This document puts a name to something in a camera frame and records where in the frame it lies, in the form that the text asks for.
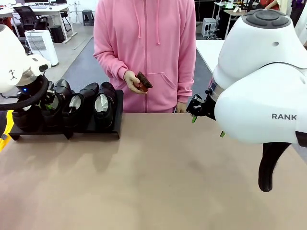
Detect dark grey stool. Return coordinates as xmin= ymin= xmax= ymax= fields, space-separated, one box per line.
xmin=83 ymin=9 xmax=94 ymax=26

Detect white paper shoe stuffing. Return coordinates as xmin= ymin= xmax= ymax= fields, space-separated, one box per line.
xmin=50 ymin=95 xmax=60 ymax=111
xmin=69 ymin=94 xmax=82 ymax=109
xmin=94 ymin=94 xmax=109 ymax=113

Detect right forearm pink sleeve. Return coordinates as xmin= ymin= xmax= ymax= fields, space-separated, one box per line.
xmin=93 ymin=47 xmax=131 ymax=80

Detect white air purifier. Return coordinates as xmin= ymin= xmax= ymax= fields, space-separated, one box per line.
xmin=24 ymin=30 xmax=59 ymax=67

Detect yellow fabric strip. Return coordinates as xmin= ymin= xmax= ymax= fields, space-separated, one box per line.
xmin=0 ymin=109 xmax=15 ymax=152

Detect white office desk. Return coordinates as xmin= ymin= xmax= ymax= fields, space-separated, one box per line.
xmin=0 ymin=3 xmax=75 ymax=44

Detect wooden top table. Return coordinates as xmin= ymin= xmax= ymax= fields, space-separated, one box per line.
xmin=223 ymin=9 xmax=248 ymax=40

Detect large white table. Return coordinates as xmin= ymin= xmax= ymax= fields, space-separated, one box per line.
xmin=195 ymin=39 xmax=226 ymax=72

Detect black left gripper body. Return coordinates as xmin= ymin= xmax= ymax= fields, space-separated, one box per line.
xmin=16 ymin=80 xmax=56 ymax=113

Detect black leather dress shoe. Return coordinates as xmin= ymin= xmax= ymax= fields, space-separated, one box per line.
xmin=40 ymin=79 xmax=72 ymax=127
xmin=93 ymin=81 xmax=118 ymax=130
xmin=61 ymin=82 xmax=99 ymax=129
xmin=12 ymin=103 xmax=43 ymax=132

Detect person in cream jacket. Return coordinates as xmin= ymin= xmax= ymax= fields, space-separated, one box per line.
xmin=275 ymin=0 xmax=293 ymax=15

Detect brown wooden shoe brush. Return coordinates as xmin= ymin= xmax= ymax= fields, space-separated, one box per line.
xmin=134 ymin=71 xmax=154 ymax=93

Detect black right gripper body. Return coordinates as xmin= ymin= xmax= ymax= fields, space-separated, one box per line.
xmin=186 ymin=93 xmax=218 ymax=120

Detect black computer tower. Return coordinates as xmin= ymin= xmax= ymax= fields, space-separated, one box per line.
xmin=50 ymin=25 xmax=65 ymax=44

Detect white computer case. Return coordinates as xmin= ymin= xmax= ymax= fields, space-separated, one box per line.
xmin=201 ymin=18 xmax=218 ymax=38

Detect person in red shirt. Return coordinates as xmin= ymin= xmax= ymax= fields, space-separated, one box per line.
xmin=258 ymin=0 xmax=276 ymax=11

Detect black office chair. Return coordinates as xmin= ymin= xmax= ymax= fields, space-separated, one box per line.
xmin=13 ymin=6 xmax=50 ymax=32

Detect left forearm pink sleeve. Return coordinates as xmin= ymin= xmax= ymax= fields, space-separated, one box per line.
xmin=176 ymin=47 xmax=197 ymax=104

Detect person's right hand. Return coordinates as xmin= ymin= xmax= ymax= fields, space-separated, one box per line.
xmin=123 ymin=70 xmax=144 ymax=93

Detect person in pink hoodie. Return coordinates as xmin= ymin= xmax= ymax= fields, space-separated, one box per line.
xmin=93 ymin=0 xmax=197 ymax=114

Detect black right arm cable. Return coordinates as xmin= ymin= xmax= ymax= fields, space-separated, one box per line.
xmin=258 ymin=141 xmax=292 ymax=193

